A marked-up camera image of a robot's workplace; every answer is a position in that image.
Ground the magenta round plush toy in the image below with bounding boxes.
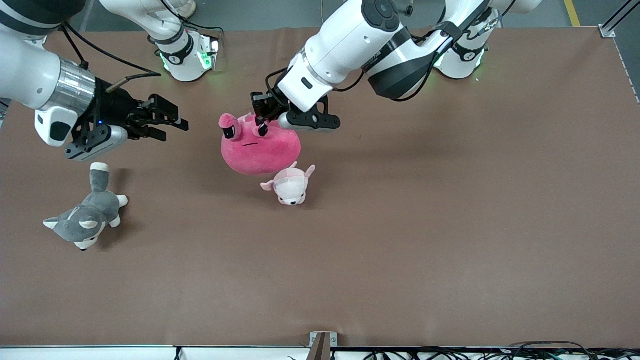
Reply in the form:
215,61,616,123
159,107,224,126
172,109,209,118
218,113,302,176

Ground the grey white husky plush toy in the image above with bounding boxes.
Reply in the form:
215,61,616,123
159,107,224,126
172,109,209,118
43,162,129,252

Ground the metal table edge bracket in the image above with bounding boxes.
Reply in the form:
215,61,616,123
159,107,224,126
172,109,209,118
309,331,339,360

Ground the black cable bundle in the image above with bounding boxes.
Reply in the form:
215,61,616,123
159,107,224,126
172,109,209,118
362,341,640,360

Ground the black base cable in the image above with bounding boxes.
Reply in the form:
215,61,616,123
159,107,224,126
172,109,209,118
159,0,226,37

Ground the pale pink puppy plush toy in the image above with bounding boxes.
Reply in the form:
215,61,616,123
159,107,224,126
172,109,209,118
260,161,317,207

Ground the aluminium frame profile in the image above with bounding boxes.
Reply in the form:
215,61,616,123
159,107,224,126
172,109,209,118
598,0,640,39

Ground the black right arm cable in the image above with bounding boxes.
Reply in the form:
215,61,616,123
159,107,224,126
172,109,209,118
61,22,162,95

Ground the white table edge rail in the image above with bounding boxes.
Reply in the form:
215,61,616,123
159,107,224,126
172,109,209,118
0,344,373,360

